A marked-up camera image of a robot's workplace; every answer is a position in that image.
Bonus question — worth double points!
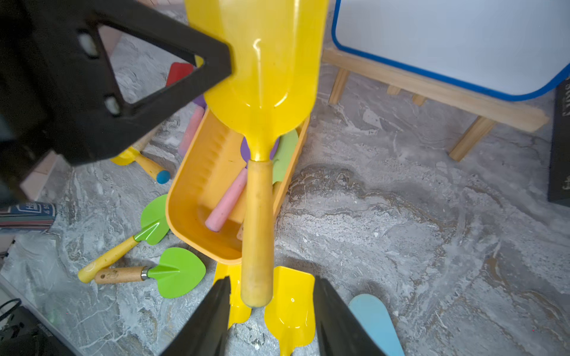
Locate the yellow scoop left blue tip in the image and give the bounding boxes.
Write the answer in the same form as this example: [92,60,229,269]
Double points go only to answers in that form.
[111,146,171,184]

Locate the purple shovel pink handle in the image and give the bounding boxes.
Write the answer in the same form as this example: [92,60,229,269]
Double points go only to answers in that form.
[205,138,280,232]
[178,95,207,157]

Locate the red shovel wooden handle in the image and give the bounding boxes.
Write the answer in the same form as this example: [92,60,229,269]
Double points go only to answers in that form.
[166,62,194,87]

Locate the yellow storage box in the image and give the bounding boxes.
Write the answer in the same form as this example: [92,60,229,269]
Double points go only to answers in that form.
[165,106,311,266]

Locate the yellow scoop wooden handle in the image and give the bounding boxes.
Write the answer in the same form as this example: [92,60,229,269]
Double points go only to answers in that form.
[214,263,252,329]

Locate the whiteboard blue frame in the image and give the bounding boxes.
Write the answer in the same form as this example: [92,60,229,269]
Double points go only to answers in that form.
[332,1,569,102]

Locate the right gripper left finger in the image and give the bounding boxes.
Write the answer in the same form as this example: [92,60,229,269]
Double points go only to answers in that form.
[162,277,231,355]

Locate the wooden easel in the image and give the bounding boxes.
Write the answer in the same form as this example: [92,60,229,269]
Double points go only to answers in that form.
[322,48,549,162]

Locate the green shovel yellow handle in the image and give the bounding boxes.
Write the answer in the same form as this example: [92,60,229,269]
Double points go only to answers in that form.
[78,194,170,283]

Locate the blue-lid tube container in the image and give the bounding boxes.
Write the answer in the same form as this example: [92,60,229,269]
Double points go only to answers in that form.
[1,202,57,235]

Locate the yellow scoop blue-tipped handle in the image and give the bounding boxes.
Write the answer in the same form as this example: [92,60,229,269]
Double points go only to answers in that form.
[264,266,316,355]

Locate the light blue shovel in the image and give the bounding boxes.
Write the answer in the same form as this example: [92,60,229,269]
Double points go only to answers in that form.
[349,294,405,356]

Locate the black and white book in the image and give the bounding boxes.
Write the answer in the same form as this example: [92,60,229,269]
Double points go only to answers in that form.
[548,78,570,207]

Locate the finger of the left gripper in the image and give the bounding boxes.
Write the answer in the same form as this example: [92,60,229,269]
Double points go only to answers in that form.
[79,1,232,164]

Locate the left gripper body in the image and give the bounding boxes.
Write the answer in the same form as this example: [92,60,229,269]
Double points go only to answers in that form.
[1,1,89,207]

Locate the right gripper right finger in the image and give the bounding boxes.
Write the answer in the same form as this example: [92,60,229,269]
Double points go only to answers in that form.
[313,277,383,356]

